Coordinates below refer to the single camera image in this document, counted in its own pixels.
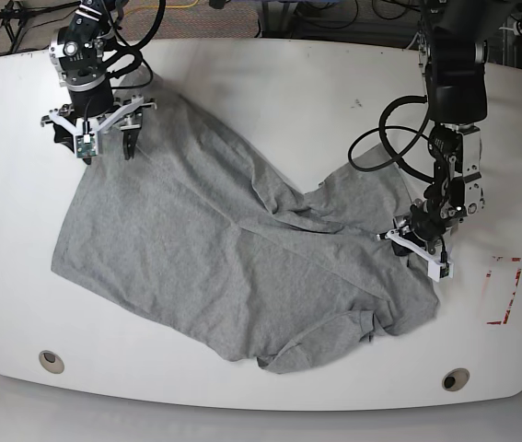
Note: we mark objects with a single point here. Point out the left table cable grommet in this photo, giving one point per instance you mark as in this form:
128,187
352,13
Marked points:
51,362

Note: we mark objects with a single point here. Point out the black tripod stand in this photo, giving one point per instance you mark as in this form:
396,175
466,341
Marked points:
15,17

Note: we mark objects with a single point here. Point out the right table cable grommet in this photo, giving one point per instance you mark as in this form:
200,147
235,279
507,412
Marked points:
456,379

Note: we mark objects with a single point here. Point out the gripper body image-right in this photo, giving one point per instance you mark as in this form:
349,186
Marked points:
427,223

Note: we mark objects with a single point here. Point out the table cable grommet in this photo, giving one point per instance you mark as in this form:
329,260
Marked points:
456,379
51,362

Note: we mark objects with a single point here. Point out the white wrist camera mount image-right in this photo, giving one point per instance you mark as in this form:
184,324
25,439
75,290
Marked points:
404,242

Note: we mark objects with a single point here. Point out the red tape rectangle marking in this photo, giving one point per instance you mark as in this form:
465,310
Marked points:
499,292

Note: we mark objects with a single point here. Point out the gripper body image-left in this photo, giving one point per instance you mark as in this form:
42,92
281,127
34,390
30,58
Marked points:
91,103

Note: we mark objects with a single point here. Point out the grey T-shirt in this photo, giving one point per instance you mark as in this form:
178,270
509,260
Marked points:
199,233

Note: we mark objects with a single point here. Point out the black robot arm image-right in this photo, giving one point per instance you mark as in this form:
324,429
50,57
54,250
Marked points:
454,53

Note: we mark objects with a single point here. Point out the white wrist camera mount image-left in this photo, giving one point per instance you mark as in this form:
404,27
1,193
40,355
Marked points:
88,132

